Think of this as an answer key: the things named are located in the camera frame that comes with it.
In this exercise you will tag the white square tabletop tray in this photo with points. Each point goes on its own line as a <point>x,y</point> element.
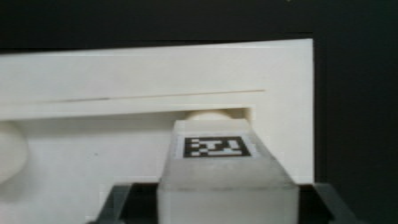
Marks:
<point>95,151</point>

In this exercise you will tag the white leg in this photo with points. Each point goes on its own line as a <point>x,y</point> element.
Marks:
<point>223,184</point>

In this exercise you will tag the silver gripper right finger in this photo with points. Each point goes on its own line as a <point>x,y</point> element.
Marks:
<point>321,207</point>

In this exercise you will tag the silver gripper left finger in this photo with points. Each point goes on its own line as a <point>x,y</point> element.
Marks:
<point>129,205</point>

